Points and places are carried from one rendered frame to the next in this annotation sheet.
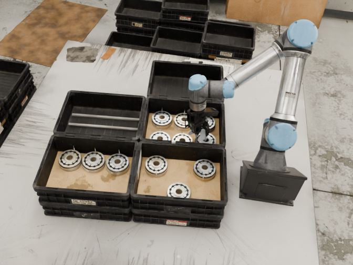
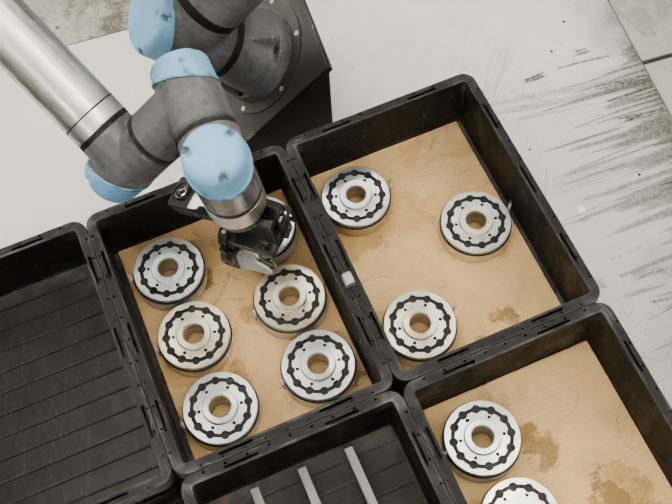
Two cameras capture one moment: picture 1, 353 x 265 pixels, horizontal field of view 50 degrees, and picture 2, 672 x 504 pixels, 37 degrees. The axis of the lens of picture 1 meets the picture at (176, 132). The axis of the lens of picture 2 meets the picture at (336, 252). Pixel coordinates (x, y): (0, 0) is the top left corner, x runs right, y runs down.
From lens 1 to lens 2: 1.41 m
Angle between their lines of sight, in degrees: 55
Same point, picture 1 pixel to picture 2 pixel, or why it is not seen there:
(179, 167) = (379, 273)
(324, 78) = not seen: outside the picture
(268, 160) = (270, 34)
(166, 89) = (45, 484)
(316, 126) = not seen: outside the picture
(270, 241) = (419, 47)
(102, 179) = (551, 459)
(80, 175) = not seen: outside the picture
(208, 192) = (415, 168)
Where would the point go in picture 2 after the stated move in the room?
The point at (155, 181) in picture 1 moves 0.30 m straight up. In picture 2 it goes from (466, 310) to (488, 211)
